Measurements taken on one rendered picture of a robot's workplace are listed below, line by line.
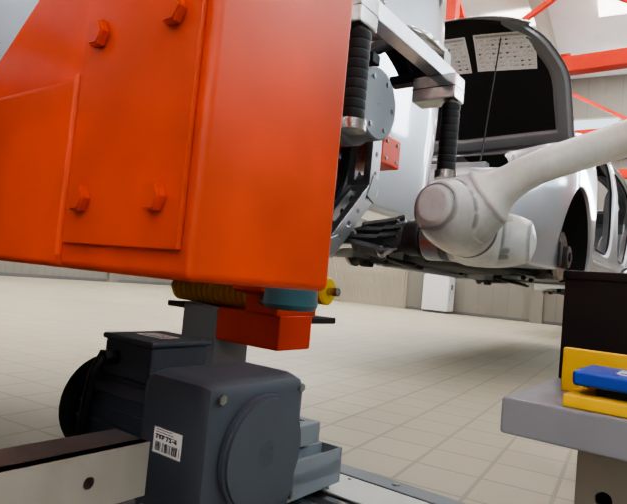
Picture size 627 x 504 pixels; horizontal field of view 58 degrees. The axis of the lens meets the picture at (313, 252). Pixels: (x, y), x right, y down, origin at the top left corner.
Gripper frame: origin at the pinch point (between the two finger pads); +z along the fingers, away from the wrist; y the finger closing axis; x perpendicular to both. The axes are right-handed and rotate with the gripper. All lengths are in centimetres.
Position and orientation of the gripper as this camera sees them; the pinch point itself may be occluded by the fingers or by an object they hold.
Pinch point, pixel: (342, 235)
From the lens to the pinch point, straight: 126.6
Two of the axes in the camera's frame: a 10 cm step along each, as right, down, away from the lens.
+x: -3.5, -7.7, -5.3
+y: 4.8, -6.3, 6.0
